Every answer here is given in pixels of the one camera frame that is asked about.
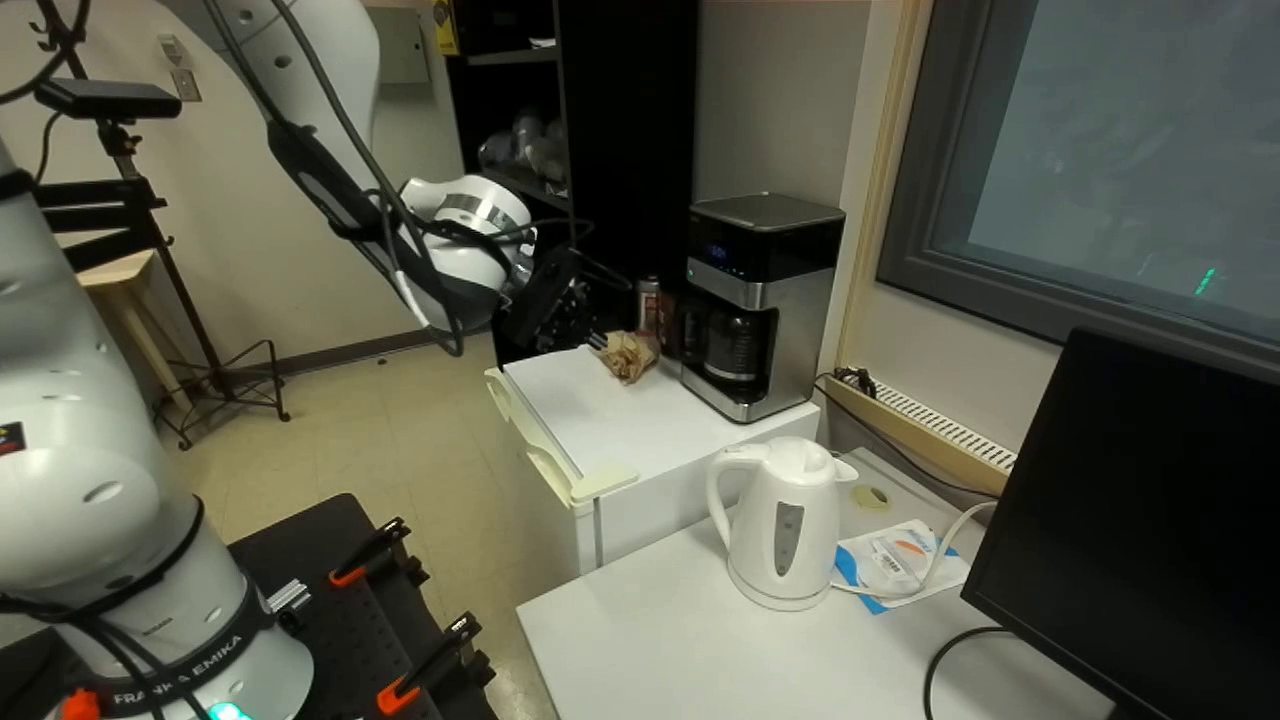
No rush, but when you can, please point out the orange black clamp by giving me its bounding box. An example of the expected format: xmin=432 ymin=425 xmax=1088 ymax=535
xmin=324 ymin=517 xmax=432 ymax=597
xmin=371 ymin=612 xmax=498 ymax=720

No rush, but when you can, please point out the black shelf unit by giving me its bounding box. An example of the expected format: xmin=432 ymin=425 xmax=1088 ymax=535
xmin=444 ymin=0 xmax=705 ymax=373

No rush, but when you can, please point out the white mini fridge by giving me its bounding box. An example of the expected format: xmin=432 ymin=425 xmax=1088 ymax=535
xmin=478 ymin=340 xmax=826 ymax=584

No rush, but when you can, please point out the white kettle cable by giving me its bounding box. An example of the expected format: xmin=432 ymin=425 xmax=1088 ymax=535
xmin=864 ymin=496 xmax=998 ymax=615

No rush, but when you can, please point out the white electric kettle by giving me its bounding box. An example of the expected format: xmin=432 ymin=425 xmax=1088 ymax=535
xmin=699 ymin=437 xmax=864 ymax=615

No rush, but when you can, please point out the black tripod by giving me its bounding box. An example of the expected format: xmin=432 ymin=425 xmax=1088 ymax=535
xmin=22 ymin=117 xmax=295 ymax=453

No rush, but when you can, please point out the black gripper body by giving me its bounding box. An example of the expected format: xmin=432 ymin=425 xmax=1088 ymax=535
xmin=490 ymin=245 xmax=608 ymax=368

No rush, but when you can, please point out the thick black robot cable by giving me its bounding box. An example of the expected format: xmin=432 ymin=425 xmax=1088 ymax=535
xmin=194 ymin=0 xmax=473 ymax=360

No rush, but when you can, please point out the grey framed window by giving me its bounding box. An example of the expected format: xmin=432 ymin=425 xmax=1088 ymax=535
xmin=877 ymin=0 xmax=1280 ymax=382

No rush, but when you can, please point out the blue white paper packet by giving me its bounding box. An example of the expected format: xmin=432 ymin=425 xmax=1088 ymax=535
xmin=832 ymin=517 xmax=973 ymax=621

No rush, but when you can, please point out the glass coffee carafe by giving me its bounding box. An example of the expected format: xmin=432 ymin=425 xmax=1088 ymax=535
xmin=693 ymin=296 xmax=770 ymax=391

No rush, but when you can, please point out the dark brown bottle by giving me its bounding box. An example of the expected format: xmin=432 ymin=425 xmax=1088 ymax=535
xmin=636 ymin=273 xmax=675 ymax=340

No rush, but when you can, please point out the black camera on tripod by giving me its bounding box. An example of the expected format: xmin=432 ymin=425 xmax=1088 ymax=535
xmin=33 ymin=75 xmax=183 ymax=129

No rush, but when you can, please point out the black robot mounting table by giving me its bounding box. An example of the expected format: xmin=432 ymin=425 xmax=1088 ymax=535
xmin=0 ymin=493 xmax=498 ymax=720

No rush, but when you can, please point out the black monitor cable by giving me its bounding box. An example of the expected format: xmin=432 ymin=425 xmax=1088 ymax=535
xmin=921 ymin=621 xmax=1007 ymax=720

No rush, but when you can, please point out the black silver coffee maker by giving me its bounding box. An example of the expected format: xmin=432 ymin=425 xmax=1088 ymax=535
xmin=673 ymin=191 xmax=846 ymax=429

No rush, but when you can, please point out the wooden stool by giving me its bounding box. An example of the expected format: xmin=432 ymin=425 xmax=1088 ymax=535
xmin=71 ymin=245 xmax=200 ymax=419

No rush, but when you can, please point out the baseboard heater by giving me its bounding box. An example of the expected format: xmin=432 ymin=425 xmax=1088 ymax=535
xmin=810 ymin=368 xmax=1022 ymax=501

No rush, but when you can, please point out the black computer monitor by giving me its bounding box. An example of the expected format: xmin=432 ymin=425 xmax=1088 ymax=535
xmin=960 ymin=323 xmax=1280 ymax=720

